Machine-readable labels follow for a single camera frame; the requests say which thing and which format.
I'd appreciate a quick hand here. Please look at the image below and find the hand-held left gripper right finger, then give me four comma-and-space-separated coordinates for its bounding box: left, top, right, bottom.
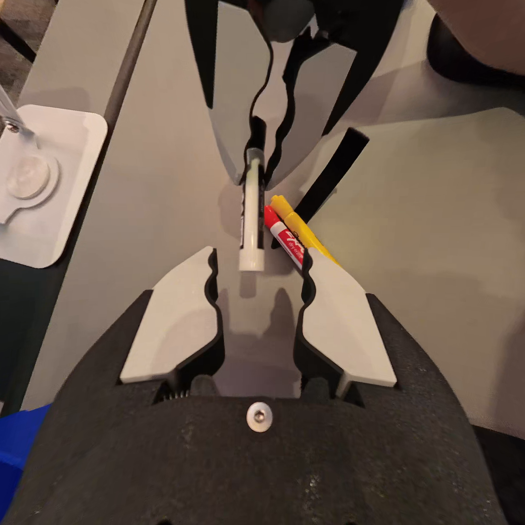
294, 249, 398, 398

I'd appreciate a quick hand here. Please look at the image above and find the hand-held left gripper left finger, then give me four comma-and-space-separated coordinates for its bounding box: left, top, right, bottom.
119, 246, 226, 388

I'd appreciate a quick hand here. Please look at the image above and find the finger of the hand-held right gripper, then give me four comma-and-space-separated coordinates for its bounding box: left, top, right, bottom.
209, 0, 275, 186
265, 39, 357, 186

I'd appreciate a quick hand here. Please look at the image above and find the black hook-and-loop strap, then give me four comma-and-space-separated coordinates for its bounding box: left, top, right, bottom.
271, 126, 371, 250

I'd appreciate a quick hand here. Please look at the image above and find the red dry erase marker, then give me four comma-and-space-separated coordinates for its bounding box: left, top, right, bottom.
264, 205, 313, 272

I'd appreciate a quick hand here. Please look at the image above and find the yellow highlighter marker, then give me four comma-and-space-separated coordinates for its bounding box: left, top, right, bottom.
271, 195, 342, 268

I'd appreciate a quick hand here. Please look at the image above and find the black dry erase marker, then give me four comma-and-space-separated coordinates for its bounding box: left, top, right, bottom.
239, 116, 268, 272

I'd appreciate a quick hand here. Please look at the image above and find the person's right forearm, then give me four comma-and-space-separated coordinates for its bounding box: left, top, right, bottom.
428, 0, 525, 76

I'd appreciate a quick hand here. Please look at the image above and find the black chair armrest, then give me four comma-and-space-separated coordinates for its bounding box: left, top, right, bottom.
426, 14, 525, 88

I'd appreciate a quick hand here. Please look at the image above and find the white sign holder base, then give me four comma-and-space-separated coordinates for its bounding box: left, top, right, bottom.
0, 104, 109, 270

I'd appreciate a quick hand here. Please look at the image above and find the blue plastic bin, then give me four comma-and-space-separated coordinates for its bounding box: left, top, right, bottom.
0, 403, 53, 525

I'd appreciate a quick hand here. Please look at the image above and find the clear acrylic sign holder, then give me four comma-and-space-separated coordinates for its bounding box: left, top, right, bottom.
0, 84, 39, 142

